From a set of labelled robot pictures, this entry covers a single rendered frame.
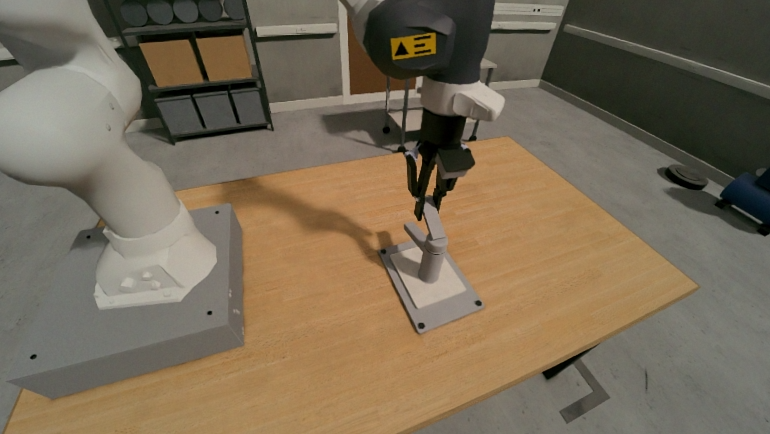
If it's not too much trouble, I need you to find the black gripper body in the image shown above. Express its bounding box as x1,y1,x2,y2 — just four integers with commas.
416,107,467,163

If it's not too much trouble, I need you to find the grey tap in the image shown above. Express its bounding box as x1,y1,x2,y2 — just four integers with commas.
390,195,466,309

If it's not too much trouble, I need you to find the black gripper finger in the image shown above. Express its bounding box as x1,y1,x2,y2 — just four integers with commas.
403,145,437,221
432,143,471,214

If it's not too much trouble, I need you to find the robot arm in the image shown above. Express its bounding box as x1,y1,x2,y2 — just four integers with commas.
0,0,505,310

